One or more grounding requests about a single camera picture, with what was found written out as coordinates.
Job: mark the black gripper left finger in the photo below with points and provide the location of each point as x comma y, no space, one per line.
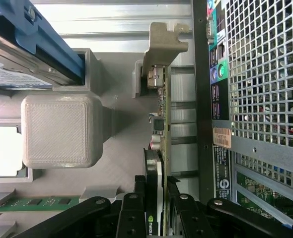
132,215

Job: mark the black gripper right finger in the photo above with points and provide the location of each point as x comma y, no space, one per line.
188,218

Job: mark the green RAM stick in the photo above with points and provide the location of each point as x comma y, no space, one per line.
37,202

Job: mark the black open PC case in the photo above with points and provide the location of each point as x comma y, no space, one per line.
260,148

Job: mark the grey printed parts rack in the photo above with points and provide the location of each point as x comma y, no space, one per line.
57,129

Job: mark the silver CPU chip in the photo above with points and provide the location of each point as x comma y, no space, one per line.
2,151

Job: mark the hard disk in blue carrier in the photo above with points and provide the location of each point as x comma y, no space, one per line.
49,44

